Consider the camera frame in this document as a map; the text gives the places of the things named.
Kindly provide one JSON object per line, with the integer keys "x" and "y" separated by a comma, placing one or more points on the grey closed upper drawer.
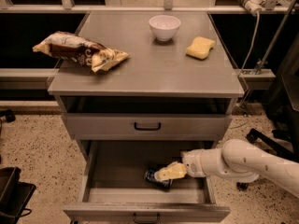
{"x": 92, "y": 126}

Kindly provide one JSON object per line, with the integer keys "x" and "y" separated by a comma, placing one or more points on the grey open middle drawer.
{"x": 114, "y": 187}

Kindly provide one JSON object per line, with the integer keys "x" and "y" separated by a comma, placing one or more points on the black bin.
{"x": 14, "y": 196}

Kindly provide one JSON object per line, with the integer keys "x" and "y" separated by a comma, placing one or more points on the metal clamp rod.
{"x": 261, "y": 63}

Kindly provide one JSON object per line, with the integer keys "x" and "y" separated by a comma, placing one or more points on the yellow sponge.
{"x": 200, "y": 47}

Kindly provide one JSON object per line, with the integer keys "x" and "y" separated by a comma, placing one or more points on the white bowl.
{"x": 164, "y": 27}

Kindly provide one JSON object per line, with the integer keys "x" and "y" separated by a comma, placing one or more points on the brown yellow chip bag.
{"x": 77, "y": 49}

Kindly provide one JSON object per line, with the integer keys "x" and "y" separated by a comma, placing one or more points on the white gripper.
{"x": 193, "y": 164}

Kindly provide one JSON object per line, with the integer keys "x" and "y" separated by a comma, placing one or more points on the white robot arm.
{"x": 236, "y": 160}

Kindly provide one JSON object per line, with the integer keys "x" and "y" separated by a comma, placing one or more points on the blue pepsi can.
{"x": 149, "y": 176}

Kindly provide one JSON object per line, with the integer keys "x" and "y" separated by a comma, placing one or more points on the black office chair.
{"x": 287, "y": 130}

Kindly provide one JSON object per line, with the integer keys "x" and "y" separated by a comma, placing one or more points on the grey drawer cabinet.
{"x": 158, "y": 78}

